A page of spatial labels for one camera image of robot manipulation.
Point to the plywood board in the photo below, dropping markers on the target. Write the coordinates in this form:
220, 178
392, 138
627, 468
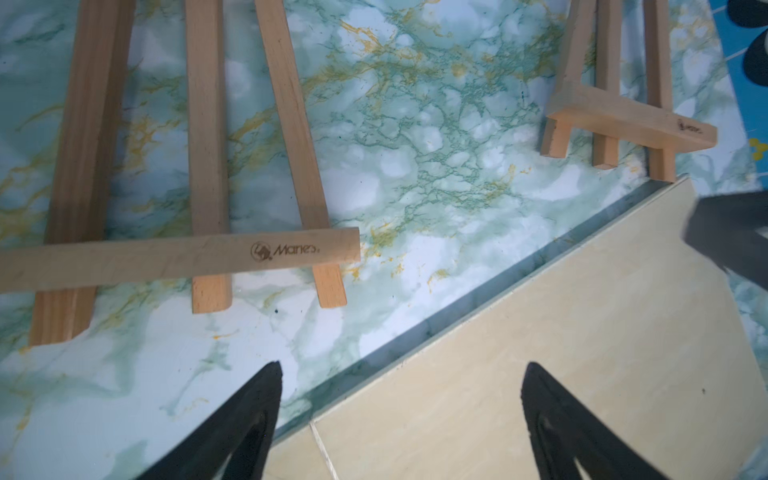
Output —
301, 455
637, 325

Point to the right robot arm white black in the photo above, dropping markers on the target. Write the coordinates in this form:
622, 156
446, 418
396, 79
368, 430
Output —
725, 229

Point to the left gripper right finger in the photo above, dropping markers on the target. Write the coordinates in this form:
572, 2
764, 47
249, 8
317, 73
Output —
568, 440

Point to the wooden easel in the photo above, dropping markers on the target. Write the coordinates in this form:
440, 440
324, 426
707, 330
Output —
586, 94
75, 259

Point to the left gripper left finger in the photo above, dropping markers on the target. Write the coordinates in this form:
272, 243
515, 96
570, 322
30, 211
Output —
235, 440

